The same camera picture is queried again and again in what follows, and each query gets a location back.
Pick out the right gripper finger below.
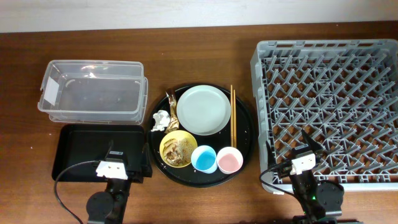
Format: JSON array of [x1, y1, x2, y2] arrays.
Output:
[[266, 141, 276, 169], [301, 129, 323, 152]]

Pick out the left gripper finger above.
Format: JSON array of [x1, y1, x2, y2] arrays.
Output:
[[141, 143, 152, 170], [104, 140, 114, 159]]

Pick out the yellow bowl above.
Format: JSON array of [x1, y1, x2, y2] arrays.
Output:
[[159, 130, 198, 168]]

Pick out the food scraps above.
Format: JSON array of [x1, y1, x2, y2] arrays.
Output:
[[162, 138, 195, 167]]

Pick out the pink cup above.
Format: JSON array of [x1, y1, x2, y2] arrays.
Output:
[[216, 147, 243, 174]]

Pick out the blue cup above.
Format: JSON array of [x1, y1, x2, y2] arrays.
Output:
[[191, 145, 218, 174]]

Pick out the pale green plate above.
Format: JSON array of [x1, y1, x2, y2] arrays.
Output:
[[177, 85, 231, 136]]

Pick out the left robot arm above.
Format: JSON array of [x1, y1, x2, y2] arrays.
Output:
[[86, 142, 152, 224]]

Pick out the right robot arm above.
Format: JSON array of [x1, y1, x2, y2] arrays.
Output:
[[259, 130, 345, 224]]

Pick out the grey dishwasher rack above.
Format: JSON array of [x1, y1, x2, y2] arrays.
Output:
[[250, 39, 397, 191]]

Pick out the black rectangular tray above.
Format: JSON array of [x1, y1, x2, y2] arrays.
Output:
[[52, 124, 145, 182]]

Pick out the crumpled white tissue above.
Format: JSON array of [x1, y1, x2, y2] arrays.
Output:
[[151, 110, 170, 132]]

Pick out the brown snack wrapper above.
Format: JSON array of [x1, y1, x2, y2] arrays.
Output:
[[165, 89, 180, 134]]

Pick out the clear plastic bin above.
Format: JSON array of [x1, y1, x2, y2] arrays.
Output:
[[37, 60, 149, 125]]

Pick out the round black tray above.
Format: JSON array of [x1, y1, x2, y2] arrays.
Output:
[[146, 97, 256, 188]]

